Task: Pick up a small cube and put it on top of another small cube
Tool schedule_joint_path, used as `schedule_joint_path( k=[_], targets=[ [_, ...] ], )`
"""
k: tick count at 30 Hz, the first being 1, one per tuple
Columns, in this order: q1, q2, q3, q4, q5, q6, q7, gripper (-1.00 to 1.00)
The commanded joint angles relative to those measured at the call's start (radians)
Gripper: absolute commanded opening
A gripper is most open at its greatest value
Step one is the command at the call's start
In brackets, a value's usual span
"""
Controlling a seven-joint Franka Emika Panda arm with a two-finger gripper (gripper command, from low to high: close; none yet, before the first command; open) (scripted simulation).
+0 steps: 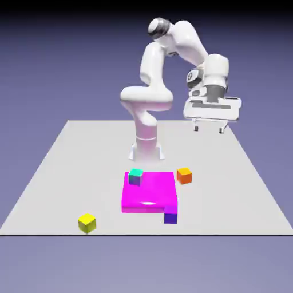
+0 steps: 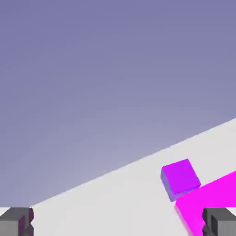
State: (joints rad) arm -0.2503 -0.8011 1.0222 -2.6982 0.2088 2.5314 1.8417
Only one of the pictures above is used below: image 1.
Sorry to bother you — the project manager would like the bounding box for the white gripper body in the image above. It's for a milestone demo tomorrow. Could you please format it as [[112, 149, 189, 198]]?
[[183, 97, 243, 122]]

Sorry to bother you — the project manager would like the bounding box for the small orange cube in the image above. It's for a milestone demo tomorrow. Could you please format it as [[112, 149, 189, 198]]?
[[176, 167, 193, 185]]

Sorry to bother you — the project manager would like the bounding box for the small teal cube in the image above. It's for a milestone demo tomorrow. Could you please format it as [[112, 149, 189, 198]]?
[[128, 168, 144, 187]]

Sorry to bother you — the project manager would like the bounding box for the small blue cube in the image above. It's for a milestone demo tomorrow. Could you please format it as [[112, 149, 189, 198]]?
[[164, 205, 179, 225]]

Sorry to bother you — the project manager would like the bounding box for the small yellow cube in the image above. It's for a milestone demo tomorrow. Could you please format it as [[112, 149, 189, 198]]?
[[77, 212, 97, 235]]

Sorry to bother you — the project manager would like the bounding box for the large magenta box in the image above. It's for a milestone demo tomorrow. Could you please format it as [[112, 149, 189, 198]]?
[[121, 171, 179, 214]]

